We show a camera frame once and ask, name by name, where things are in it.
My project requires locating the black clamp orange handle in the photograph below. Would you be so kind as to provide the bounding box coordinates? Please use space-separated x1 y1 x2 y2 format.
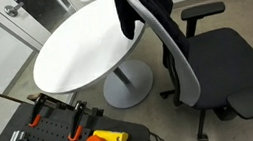
63 100 94 141
23 92 53 129

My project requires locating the white door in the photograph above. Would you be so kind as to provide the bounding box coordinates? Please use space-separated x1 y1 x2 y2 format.
0 0 83 58

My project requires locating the aluminium extrusion bar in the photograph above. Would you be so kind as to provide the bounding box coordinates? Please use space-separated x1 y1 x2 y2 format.
4 129 28 141

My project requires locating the grey mesh office chair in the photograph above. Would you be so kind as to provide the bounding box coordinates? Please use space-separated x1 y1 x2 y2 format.
122 0 253 141

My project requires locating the black perforated mounting board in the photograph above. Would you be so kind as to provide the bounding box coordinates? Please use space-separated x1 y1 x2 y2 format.
0 84 151 141

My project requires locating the silver door handle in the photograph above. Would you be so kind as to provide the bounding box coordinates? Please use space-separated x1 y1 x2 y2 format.
3 1 26 19

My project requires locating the grey table pedestal base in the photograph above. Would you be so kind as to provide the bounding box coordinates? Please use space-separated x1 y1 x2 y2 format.
98 56 158 112

